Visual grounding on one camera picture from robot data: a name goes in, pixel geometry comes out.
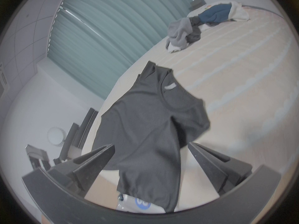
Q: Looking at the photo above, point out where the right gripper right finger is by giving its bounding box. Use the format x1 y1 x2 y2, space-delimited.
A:
188 142 253 193

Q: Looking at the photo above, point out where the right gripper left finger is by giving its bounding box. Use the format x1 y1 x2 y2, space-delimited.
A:
48 144 115 193

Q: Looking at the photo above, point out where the black T-shirt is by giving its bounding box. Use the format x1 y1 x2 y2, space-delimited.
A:
92 61 211 214

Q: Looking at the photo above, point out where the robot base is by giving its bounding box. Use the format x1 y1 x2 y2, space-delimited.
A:
116 191 168 214

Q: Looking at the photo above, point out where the bed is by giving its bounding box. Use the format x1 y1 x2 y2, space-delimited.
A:
81 0 296 199

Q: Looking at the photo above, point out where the pile of clothes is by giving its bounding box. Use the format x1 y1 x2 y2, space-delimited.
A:
165 1 250 54

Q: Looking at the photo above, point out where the black chest of drawers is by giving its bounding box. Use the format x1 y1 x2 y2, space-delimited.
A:
78 107 99 149

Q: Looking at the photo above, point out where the blue-green curtain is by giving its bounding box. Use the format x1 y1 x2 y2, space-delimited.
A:
47 8 150 100
59 0 194 62

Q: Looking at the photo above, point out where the white printed pillow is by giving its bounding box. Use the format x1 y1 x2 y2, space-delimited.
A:
187 5 211 18

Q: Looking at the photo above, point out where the grey bedside table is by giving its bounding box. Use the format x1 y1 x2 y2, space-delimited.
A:
190 0 205 11

